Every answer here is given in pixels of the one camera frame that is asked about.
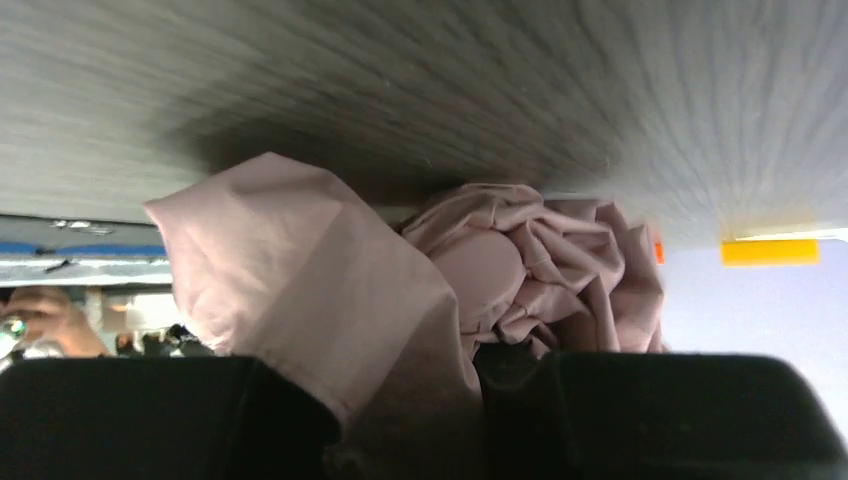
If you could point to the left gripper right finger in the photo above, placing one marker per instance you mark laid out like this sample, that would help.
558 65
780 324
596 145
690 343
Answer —
652 416

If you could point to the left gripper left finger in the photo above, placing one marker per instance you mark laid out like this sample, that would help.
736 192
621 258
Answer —
159 418

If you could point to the person hand in background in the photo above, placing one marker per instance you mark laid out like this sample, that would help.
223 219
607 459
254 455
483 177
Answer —
50 315

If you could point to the yellow block on table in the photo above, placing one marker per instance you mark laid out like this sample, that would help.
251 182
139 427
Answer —
761 253

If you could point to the orange curved block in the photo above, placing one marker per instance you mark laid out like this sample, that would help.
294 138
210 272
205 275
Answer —
659 252

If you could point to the pink and black folding umbrella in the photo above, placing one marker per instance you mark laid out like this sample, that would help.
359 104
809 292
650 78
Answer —
282 261

